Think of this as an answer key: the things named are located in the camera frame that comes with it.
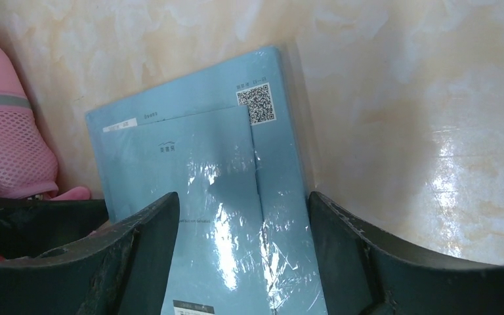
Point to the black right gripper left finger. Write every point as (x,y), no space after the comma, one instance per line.
(120,269)

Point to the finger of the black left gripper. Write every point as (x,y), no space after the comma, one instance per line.
(29,228)

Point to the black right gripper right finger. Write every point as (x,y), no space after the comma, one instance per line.
(367,270)

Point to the pink student backpack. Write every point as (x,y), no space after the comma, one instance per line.
(28,167)

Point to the light blue notebook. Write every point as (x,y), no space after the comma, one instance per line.
(222,138)

